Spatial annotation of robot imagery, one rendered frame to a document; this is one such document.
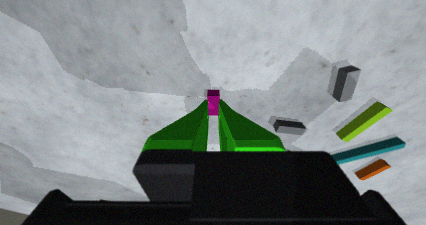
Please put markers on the turquoise rod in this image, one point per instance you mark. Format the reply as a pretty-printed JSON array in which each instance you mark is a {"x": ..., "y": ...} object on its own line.
[{"x": 369, "y": 150}]

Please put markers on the magenta block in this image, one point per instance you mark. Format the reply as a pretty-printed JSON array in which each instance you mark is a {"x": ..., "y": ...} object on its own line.
[{"x": 213, "y": 98}]

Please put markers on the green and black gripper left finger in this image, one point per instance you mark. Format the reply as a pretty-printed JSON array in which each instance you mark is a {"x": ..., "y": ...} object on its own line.
[{"x": 185, "y": 133}]

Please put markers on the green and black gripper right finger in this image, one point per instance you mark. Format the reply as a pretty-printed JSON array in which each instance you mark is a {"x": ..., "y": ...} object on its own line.
[{"x": 243, "y": 134}]

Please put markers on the orange rod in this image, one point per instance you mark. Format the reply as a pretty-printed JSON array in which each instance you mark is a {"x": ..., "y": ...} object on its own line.
[{"x": 372, "y": 169}]

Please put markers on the lime green bar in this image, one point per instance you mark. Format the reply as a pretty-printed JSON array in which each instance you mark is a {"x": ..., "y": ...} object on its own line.
[{"x": 367, "y": 118}]

